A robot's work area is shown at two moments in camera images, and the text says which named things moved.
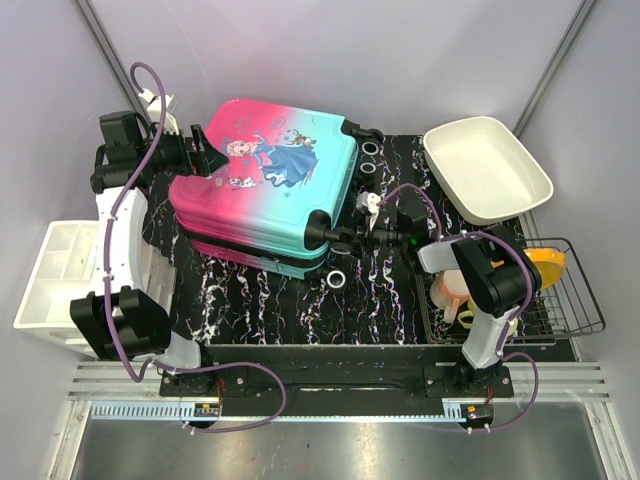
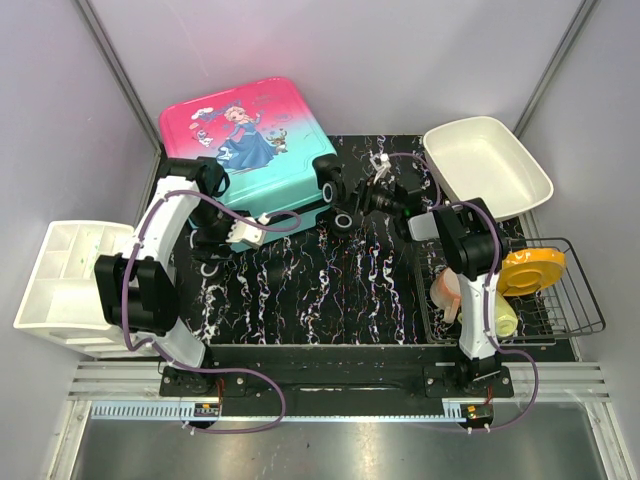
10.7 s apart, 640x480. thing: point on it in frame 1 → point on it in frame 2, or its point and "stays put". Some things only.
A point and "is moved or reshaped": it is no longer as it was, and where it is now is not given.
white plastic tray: [485, 172] stays put
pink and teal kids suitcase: [268, 206] is moved or reshaped
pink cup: [447, 291] stays put
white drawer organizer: [68, 268] stays put
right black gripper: [353, 241] → [358, 200]
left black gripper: [205, 159] → [204, 245]
